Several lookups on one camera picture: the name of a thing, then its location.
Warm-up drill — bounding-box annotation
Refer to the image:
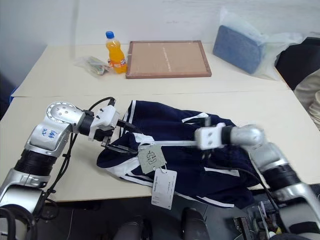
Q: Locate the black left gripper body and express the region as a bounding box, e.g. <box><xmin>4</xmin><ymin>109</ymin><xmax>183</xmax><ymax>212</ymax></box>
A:
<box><xmin>92</xmin><ymin>127</ymin><xmax>114</xmax><ymax>149</ymax></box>

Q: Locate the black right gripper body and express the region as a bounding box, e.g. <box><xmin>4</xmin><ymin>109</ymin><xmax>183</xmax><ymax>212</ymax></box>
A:
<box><xmin>200</xmin><ymin>147</ymin><xmax>216</xmax><ymax>166</ymax></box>

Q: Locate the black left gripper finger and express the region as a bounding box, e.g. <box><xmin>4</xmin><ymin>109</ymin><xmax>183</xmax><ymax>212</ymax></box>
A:
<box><xmin>100</xmin><ymin>141</ymin><xmax>139</xmax><ymax>154</ymax></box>
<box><xmin>116</xmin><ymin>119</ymin><xmax>138</xmax><ymax>132</ymax></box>

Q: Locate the navy blue white-striped jacket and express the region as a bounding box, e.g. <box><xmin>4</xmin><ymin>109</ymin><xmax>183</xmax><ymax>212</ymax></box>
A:
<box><xmin>96</xmin><ymin>99</ymin><xmax>261</xmax><ymax>210</ymax></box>

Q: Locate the grey-green paper hang tag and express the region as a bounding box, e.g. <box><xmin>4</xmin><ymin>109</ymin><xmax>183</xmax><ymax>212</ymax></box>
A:
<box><xmin>138</xmin><ymin>144</ymin><xmax>167</xmax><ymax>174</ymax></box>

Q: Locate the white paper hang tag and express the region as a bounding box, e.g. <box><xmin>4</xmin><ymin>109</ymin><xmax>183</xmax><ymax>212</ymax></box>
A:
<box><xmin>150</xmin><ymin>168</ymin><xmax>178</xmax><ymax>210</ymax></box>

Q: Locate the clear bag of small items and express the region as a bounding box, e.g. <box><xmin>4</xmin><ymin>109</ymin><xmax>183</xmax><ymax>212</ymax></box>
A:
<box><xmin>73</xmin><ymin>55</ymin><xmax>110</xmax><ymax>80</ymax></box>

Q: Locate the dark rounded shape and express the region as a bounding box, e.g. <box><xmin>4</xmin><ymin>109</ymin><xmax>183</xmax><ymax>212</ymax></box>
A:
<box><xmin>180</xmin><ymin>206</ymin><xmax>210</xmax><ymax>240</ymax></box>
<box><xmin>116</xmin><ymin>219</ymin><xmax>152</xmax><ymax>240</ymax></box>

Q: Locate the orange soda bottle blue cap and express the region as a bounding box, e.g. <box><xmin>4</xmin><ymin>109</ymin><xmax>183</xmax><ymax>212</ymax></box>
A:
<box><xmin>104</xmin><ymin>30</ymin><xmax>129</xmax><ymax>75</ymax></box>

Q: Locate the blue pad in plastic bag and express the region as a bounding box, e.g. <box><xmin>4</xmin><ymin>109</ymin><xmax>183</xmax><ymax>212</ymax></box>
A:
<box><xmin>211</xmin><ymin>6</ymin><xmax>305</xmax><ymax>81</ymax></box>

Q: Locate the blue box corner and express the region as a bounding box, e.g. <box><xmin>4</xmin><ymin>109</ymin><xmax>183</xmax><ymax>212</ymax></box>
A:
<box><xmin>8</xmin><ymin>85</ymin><xmax>20</xmax><ymax>105</ymax></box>

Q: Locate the beige cloth bundle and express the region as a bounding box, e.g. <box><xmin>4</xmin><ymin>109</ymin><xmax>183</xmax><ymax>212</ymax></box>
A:
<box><xmin>293</xmin><ymin>71</ymin><xmax>320</xmax><ymax>132</ymax></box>

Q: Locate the black chair back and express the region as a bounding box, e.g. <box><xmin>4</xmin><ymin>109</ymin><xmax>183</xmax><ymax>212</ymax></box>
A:
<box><xmin>274</xmin><ymin>36</ymin><xmax>320</xmax><ymax>91</ymax></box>

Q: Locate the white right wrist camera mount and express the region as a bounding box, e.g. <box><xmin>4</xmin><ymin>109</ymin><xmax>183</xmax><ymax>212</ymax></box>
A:
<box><xmin>193</xmin><ymin>122</ymin><xmax>226</xmax><ymax>151</ymax></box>

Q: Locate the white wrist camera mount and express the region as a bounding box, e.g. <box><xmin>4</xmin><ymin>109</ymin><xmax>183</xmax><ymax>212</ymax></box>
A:
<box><xmin>87</xmin><ymin>104</ymin><xmax>121</xmax><ymax>141</ymax></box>
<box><xmin>193</xmin><ymin>122</ymin><xmax>226</xmax><ymax>151</ymax></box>

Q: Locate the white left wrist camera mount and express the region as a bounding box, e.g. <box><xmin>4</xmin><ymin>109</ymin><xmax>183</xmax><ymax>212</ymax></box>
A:
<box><xmin>87</xmin><ymin>104</ymin><xmax>121</xmax><ymax>141</ymax></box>

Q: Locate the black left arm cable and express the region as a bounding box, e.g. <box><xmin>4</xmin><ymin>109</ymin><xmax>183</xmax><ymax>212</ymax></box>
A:
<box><xmin>32</xmin><ymin>96</ymin><xmax>118</xmax><ymax>219</ymax></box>

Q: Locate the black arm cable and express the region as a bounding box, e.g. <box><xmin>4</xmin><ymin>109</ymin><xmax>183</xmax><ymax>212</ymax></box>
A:
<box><xmin>234</xmin><ymin>167</ymin><xmax>282</xmax><ymax>215</ymax></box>
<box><xmin>32</xmin><ymin>96</ymin><xmax>118</xmax><ymax>219</ymax></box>

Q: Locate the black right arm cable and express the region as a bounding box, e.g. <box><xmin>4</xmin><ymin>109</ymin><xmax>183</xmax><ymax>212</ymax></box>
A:
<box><xmin>234</xmin><ymin>167</ymin><xmax>282</xmax><ymax>215</ymax></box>

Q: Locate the cork board wooden frame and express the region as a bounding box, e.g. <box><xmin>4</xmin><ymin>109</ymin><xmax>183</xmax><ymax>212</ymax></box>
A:
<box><xmin>125</xmin><ymin>40</ymin><xmax>213</xmax><ymax>80</ymax></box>

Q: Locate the metal bracket assembly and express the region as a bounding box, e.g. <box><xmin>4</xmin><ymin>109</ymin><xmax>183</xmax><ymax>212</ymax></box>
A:
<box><xmin>232</xmin><ymin>199</ymin><xmax>282</xmax><ymax>240</ymax></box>

